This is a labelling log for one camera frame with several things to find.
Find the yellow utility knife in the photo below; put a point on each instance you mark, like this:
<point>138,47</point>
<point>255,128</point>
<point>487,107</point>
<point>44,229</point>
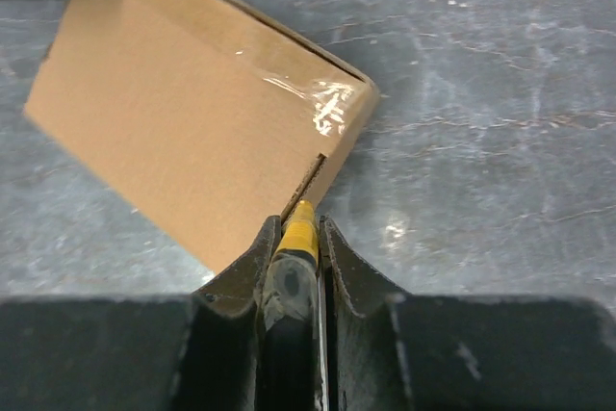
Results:
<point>291,370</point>

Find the brown cardboard box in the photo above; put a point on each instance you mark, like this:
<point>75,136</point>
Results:
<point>206,115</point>

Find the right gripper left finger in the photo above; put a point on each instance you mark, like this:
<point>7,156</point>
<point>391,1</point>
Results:
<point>194,351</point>

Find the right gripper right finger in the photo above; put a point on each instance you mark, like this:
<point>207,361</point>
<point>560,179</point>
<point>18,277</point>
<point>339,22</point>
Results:
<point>392,350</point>

